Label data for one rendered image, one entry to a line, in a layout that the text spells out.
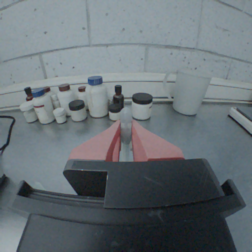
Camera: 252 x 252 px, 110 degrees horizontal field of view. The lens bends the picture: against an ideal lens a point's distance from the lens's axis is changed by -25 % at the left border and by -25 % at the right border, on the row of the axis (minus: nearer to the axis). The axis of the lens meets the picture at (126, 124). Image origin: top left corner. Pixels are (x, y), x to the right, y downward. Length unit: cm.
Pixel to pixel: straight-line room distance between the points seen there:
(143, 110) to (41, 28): 51
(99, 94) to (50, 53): 31
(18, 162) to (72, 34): 46
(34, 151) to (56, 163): 9
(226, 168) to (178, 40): 48
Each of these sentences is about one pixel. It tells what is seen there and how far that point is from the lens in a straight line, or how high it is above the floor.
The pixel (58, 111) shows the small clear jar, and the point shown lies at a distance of 42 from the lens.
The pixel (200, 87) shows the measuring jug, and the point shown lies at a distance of 43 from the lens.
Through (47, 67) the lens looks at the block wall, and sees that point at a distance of 60.
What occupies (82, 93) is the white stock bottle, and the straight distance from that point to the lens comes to 45.
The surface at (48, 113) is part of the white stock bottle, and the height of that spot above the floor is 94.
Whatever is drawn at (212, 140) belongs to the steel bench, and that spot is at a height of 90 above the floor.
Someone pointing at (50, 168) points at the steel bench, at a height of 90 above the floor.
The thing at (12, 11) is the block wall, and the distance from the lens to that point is 69.
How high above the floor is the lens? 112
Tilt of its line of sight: 36 degrees down
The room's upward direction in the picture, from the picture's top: straight up
